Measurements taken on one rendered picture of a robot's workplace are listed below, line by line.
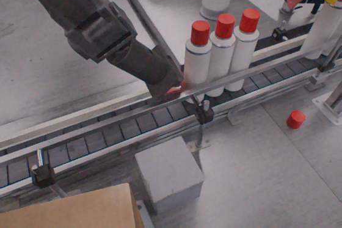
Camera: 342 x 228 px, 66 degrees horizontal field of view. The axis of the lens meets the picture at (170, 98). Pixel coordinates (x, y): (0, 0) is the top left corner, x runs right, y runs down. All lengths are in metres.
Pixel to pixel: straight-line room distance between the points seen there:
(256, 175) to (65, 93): 0.51
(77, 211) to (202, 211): 0.33
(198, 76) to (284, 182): 0.29
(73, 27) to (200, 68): 0.26
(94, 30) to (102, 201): 0.22
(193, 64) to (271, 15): 0.46
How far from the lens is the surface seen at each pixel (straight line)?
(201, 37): 0.48
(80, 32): 0.39
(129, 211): 0.27
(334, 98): 0.75
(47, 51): 0.89
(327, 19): 0.73
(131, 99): 0.59
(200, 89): 0.54
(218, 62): 0.55
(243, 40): 0.54
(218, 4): 0.83
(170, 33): 0.80
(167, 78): 0.49
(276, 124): 0.69
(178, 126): 0.59
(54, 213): 0.28
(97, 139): 0.59
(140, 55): 0.44
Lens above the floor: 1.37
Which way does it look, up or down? 52 degrees down
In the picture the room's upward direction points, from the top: straight up
